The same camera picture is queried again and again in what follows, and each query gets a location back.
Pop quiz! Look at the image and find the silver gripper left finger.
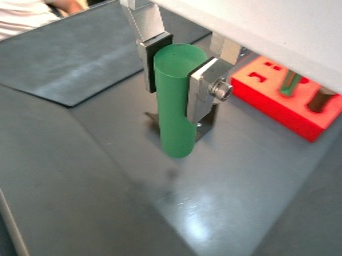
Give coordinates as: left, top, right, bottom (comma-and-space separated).
119, 0, 173, 93

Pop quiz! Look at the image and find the dark green shaped peg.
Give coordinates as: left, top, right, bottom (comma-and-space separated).
280, 70, 302, 97

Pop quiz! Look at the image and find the green round cylinder peg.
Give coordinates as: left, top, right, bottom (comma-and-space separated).
154, 44, 208, 158

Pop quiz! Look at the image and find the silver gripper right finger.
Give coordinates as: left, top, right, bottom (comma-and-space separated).
186, 33, 242, 124

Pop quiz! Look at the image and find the red peg board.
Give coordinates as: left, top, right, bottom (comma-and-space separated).
230, 56, 342, 142

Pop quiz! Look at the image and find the brown round peg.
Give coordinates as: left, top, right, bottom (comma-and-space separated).
308, 86, 337, 113

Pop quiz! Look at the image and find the person in white shirt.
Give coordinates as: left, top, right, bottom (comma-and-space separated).
0, 0, 86, 41

